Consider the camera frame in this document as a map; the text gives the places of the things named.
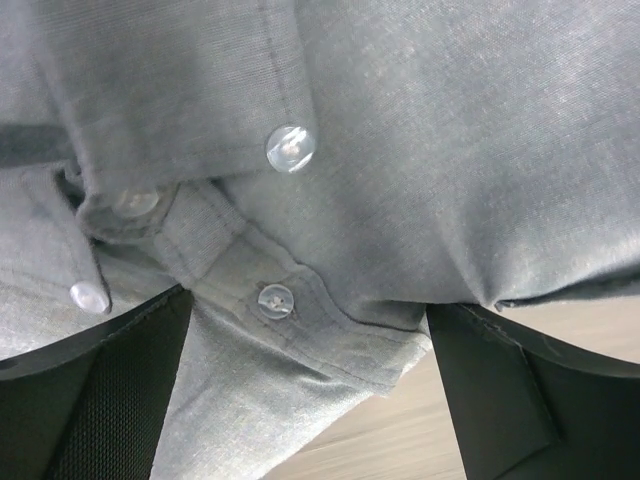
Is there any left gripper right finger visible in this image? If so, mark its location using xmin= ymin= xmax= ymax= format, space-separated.
xmin=426 ymin=304 xmax=639 ymax=480

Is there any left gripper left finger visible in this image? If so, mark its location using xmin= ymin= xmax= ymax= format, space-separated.
xmin=1 ymin=287 xmax=193 ymax=480

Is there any grey long sleeve shirt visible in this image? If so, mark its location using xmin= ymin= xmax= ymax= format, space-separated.
xmin=1 ymin=1 xmax=639 ymax=479

